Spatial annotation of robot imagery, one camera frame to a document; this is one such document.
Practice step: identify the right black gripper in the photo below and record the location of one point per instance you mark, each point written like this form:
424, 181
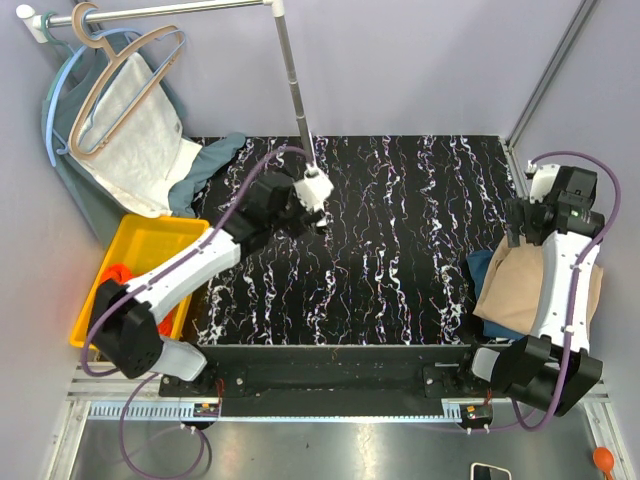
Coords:
519, 209

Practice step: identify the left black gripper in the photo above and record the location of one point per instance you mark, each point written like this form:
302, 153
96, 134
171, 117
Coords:
302, 221

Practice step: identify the beige t shirt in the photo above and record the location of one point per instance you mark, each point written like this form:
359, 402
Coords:
512, 287

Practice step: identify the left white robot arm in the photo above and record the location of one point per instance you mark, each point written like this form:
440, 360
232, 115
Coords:
125, 317

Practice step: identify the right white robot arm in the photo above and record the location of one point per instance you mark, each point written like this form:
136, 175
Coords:
550, 368

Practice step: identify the folded blue t shirt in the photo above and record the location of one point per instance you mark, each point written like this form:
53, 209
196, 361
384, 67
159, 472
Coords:
478, 264

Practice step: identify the yellow plastic bin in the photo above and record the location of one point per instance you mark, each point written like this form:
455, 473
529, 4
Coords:
142, 244

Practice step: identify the white towel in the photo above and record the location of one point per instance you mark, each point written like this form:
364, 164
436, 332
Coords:
148, 155

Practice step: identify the orange t shirt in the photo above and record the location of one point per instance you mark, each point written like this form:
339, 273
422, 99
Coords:
121, 274

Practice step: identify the beige clothes hanger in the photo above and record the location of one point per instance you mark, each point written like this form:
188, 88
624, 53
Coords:
84, 122

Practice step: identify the orange ball tool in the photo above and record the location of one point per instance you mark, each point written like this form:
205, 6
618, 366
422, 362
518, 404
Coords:
604, 461

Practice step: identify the smartphone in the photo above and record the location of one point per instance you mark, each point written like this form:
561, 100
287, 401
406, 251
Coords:
480, 471

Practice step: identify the blue clothes hanger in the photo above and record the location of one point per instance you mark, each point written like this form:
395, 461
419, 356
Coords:
56, 144

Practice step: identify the teal hanging garment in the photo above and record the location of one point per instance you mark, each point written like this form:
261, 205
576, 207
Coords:
99, 208

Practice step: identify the green clothes hanger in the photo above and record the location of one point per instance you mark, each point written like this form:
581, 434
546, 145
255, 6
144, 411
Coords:
66, 47

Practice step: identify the metal clothes rack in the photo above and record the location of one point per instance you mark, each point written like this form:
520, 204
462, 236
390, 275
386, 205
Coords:
33, 22

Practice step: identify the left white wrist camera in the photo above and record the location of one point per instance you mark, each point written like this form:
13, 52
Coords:
313, 192

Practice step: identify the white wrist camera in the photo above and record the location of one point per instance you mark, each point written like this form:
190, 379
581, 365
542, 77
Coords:
541, 179
313, 192

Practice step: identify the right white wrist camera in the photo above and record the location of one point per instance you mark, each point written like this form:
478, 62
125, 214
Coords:
541, 179

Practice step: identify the aluminium frame post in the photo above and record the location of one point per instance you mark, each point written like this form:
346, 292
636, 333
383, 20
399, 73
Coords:
560, 54

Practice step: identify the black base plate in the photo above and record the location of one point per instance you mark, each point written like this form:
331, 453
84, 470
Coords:
344, 366

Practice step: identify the aluminium front rail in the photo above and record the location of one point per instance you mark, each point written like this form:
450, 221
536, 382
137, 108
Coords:
238, 397

